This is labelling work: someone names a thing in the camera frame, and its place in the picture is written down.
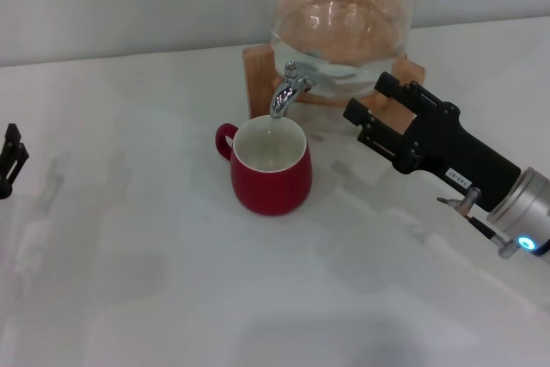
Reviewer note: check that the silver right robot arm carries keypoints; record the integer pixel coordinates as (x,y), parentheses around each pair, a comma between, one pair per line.
(524,208)

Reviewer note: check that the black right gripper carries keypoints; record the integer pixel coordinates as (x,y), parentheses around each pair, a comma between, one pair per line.
(451,148)

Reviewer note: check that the red ceramic cup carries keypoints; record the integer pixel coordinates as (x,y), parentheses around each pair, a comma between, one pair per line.
(270,191)

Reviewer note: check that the wooden dispenser stand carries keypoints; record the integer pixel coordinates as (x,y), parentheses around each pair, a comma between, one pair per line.
(260,83)

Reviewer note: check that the glass water dispenser jar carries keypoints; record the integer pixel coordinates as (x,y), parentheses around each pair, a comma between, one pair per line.
(344,40)

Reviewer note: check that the chrome faucet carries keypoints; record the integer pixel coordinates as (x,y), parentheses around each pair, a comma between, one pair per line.
(283,94)

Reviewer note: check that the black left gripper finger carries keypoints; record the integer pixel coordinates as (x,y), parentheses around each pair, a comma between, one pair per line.
(13,156)

